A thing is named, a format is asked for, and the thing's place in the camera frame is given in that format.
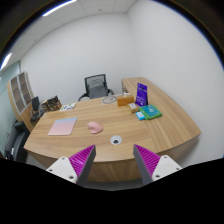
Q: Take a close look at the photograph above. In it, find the left ceiling light strip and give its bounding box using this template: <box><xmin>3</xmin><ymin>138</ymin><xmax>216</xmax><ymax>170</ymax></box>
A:
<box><xmin>0</xmin><ymin>52</ymin><xmax>12</xmax><ymax>71</ymax></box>

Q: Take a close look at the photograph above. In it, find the wooden desk organizer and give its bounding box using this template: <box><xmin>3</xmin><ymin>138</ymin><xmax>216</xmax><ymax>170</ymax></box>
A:
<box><xmin>42</xmin><ymin>96</ymin><xmax>62</xmax><ymax>112</ymax></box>

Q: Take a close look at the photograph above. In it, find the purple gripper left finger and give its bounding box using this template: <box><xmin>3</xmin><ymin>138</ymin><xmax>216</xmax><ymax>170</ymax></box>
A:
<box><xmin>47</xmin><ymin>145</ymin><xmax>96</xmax><ymax>187</ymax></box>

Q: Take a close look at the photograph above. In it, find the black leather chair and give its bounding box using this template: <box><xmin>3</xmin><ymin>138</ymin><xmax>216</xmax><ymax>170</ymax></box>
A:
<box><xmin>5</xmin><ymin>121</ymin><xmax>30</xmax><ymax>163</ymax></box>

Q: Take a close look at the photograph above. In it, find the pink computer mouse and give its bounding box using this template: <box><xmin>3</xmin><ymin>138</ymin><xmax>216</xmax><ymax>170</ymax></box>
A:
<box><xmin>87</xmin><ymin>122</ymin><xmax>103</xmax><ymax>134</ymax></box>

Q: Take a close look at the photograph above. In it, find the grey mesh office chair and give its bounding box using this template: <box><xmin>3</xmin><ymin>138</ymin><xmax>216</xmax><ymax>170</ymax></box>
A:
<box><xmin>79</xmin><ymin>74</ymin><xmax>114</xmax><ymax>100</ymax></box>

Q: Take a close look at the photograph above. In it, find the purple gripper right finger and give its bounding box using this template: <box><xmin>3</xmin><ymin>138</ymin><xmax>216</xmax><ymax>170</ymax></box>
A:
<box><xmin>133</xmin><ymin>144</ymin><xmax>182</xmax><ymax>185</ymax></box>

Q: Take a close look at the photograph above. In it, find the small blue box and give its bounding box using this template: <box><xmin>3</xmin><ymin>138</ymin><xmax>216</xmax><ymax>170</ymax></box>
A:
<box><xmin>136</xmin><ymin>112</ymin><xmax>145</xmax><ymax>120</ymax></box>

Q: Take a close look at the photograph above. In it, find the pink gradient mouse pad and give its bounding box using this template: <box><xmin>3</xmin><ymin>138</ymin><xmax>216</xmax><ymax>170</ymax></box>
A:
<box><xmin>48</xmin><ymin>117</ymin><xmax>77</xmax><ymax>136</ymax></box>

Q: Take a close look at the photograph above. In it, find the small beige box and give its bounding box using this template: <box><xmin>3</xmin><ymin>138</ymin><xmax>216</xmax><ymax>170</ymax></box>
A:
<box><xmin>128</xmin><ymin>103</ymin><xmax>139</xmax><ymax>113</ymax></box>

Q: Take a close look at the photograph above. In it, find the black desk telephone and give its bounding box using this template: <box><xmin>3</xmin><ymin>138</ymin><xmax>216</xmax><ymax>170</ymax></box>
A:
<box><xmin>30</xmin><ymin>96</ymin><xmax>45</xmax><ymax>122</ymax></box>

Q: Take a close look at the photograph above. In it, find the ceiling light strip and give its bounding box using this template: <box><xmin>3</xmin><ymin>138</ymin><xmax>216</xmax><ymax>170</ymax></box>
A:
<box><xmin>0</xmin><ymin>52</ymin><xmax>12</xmax><ymax>71</ymax></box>
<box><xmin>42</xmin><ymin>0</ymin><xmax>77</xmax><ymax>17</ymax></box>

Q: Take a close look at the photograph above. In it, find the round grey coaster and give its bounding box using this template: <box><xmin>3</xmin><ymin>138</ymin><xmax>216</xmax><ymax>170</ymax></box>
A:
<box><xmin>102</xmin><ymin>96</ymin><xmax>117</xmax><ymax>104</ymax></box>

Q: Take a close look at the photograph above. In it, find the wooden office desk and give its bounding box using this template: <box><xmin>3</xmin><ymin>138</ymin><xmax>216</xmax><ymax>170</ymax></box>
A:
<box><xmin>25</xmin><ymin>77</ymin><xmax>201</xmax><ymax>182</ymax></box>

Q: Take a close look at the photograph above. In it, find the colourful sticker sheet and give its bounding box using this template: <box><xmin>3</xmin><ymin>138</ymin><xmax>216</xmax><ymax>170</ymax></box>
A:
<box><xmin>60</xmin><ymin>103</ymin><xmax>76</xmax><ymax>111</ymax></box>

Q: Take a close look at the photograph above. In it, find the wooden glass-door cabinet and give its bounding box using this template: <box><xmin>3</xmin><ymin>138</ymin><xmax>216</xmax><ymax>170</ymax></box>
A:
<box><xmin>7</xmin><ymin>72</ymin><xmax>34</xmax><ymax>131</ymax></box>

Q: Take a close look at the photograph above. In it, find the orange tissue box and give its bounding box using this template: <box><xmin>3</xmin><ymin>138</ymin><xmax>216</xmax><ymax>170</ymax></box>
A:
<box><xmin>117</xmin><ymin>95</ymin><xmax>134</xmax><ymax>106</ymax></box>

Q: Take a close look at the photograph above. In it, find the silver desk cable grommet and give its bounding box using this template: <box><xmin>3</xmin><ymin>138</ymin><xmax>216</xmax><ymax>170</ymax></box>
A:
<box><xmin>110</xmin><ymin>135</ymin><xmax>122</xmax><ymax>145</ymax></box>

